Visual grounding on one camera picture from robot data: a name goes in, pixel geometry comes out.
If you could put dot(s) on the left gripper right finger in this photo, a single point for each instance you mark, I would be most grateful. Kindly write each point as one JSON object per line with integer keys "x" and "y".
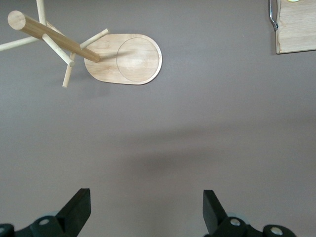
{"x": 222, "y": 224}

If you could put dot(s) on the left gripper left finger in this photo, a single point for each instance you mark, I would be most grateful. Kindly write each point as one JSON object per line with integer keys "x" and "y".
{"x": 64, "y": 222}

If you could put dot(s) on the wooden mug rack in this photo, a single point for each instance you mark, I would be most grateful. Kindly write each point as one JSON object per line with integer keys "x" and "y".
{"x": 138, "y": 59}

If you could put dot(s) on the bamboo cutting board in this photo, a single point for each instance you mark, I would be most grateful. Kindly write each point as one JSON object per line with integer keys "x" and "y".
{"x": 296, "y": 29}

